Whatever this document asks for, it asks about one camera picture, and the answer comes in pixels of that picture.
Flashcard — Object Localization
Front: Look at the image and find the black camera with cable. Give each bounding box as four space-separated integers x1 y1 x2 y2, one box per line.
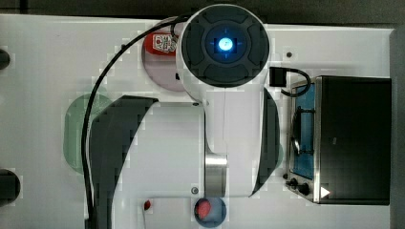
269 67 310 97

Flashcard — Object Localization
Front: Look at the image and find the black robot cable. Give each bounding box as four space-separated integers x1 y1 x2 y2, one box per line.
80 12 194 229

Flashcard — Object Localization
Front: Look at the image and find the red item in bowl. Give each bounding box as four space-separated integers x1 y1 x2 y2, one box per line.
195 198 211 219

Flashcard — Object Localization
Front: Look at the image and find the red ketchup bottle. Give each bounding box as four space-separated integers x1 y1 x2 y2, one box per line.
143 32 177 56

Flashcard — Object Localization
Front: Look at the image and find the green plastic strainer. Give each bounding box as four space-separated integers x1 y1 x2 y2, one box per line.
62 93 113 175

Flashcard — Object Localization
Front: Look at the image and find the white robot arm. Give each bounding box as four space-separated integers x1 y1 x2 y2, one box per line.
89 4 280 229

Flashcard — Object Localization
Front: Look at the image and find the black toaster oven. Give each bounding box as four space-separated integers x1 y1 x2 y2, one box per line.
284 75 392 205

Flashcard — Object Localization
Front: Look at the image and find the small red tomato toy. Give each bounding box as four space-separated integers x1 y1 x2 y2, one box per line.
143 200 151 211

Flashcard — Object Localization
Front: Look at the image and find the blue bowl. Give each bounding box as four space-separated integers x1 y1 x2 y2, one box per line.
194 198 226 228

